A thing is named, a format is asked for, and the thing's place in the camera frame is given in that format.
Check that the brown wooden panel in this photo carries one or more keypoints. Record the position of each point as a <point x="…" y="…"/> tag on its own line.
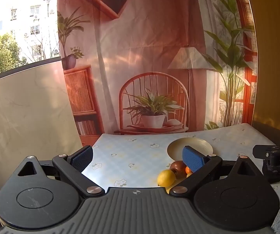
<point x="266" y="53"/>

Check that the large red apple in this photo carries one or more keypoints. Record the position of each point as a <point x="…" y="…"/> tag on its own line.
<point x="177" y="168"/>

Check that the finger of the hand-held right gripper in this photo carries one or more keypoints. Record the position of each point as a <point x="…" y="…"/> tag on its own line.
<point x="263" y="153"/>
<point x="276" y="175"/>

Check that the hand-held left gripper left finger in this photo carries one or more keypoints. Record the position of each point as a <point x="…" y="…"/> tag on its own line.
<point x="82" y="157"/>

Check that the white apartment building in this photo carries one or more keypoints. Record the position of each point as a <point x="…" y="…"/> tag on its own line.
<point x="32" y="24"/>

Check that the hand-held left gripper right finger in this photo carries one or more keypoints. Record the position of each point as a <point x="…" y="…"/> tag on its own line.
<point x="193" y="158"/>

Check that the printed room wall tapestry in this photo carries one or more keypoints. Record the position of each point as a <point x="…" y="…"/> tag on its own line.
<point x="142" y="53"/>

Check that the large yellow lemon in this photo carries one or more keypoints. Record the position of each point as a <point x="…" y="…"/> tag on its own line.
<point x="166" y="178"/>

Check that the beige oval plate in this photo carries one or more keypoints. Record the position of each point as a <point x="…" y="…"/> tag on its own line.
<point x="196" y="145"/>

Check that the small orange tangerine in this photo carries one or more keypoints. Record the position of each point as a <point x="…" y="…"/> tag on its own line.
<point x="188" y="170"/>

